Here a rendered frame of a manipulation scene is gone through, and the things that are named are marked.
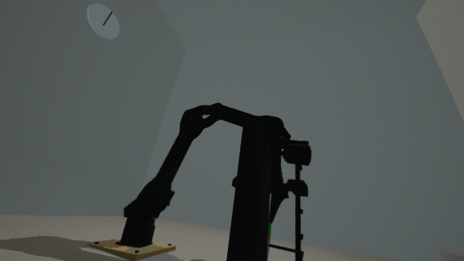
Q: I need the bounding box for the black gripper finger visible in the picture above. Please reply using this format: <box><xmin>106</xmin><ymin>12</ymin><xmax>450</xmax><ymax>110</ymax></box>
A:
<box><xmin>269</xmin><ymin>191</ymin><xmax>289</xmax><ymax>224</ymax></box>

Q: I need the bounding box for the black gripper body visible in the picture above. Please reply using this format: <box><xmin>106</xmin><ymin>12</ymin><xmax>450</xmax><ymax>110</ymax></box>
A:
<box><xmin>232</xmin><ymin>157</ymin><xmax>308</xmax><ymax>196</ymax></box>

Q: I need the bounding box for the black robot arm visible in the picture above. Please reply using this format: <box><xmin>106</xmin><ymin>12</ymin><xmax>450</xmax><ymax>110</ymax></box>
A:
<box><xmin>116</xmin><ymin>103</ymin><xmax>311</xmax><ymax>248</ymax></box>

